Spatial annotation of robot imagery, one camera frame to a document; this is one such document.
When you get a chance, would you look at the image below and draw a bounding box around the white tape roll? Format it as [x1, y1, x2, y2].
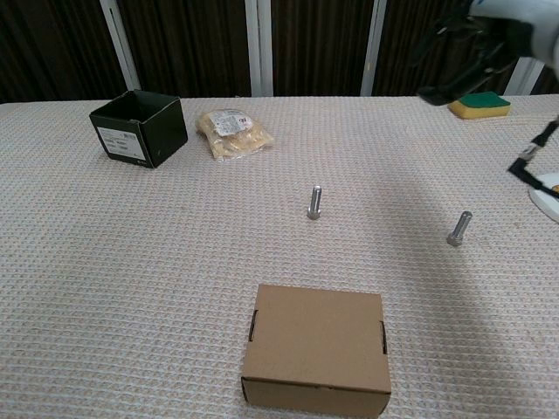
[528, 172, 559, 218]

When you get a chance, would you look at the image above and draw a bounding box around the dark pleated curtain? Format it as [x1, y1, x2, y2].
[0, 0, 559, 105]

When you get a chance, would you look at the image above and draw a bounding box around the silver bolt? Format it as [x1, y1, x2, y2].
[445, 210, 473, 248]
[306, 184, 324, 220]

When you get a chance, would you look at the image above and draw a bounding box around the yellow and green sponge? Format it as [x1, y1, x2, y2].
[447, 91, 512, 120]

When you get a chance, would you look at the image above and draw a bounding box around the clear bag of beige pieces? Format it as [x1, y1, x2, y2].
[195, 107, 275, 164]

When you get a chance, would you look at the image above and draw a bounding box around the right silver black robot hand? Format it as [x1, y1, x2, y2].
[414, 0, 559, 193]

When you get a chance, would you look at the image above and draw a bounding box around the brown closed cardboard box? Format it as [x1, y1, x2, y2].
[239, 283, 392, 418]

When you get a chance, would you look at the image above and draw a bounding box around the white frame post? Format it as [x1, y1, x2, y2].
[508, 56, 547, 95]
[244, 0, 274, 97]
[99, 0, 141, 92]
[360, 0, 388, 96]

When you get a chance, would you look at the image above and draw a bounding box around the black open cardboard box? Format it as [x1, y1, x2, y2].
[88, 89, 190, 169]

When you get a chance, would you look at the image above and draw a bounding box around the beige woven tablecloth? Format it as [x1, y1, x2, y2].
[0, 93, 559, 419]

